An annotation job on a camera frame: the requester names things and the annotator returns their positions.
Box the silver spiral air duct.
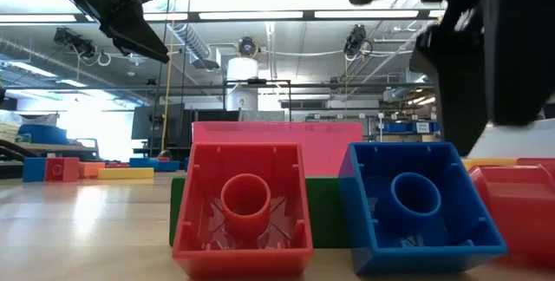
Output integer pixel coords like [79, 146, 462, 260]
[169, 23, 221, 70]

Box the grey workbench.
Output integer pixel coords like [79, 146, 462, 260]
[0, 139, 100, 163]

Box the long green block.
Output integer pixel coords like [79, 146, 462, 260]
[168, 175, 350, 250]

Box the small orange block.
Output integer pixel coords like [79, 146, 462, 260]
[78, 161, 107, 180]

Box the black cabinet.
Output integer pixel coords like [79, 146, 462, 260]
[131, 102, 240, 161]

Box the shelf with blue bins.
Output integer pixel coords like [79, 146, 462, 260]
[375, 113, 441, 144]

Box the large yellow block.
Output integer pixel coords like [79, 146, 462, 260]
[462, 157, 519, 173]

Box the white bag pile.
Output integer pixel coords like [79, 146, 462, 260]
[0, 111, 61, 143]

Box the white cable coil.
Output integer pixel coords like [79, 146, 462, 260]
[95, 50, 113, 68]

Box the blue covered object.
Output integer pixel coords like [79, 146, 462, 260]
[17, 123, 69, 146]

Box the yellow hanging cord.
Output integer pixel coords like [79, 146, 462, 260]
[160, 0, 180, 152]

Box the large red block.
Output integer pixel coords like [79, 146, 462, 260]
[468, 165, 555, 269]
[515, 157, 555, 179]

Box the white cylindrical tank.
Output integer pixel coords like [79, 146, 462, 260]
[226, 56, 260, 112]

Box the red translucent plastic bin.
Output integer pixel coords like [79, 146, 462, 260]
[192, 121, 363, 178]

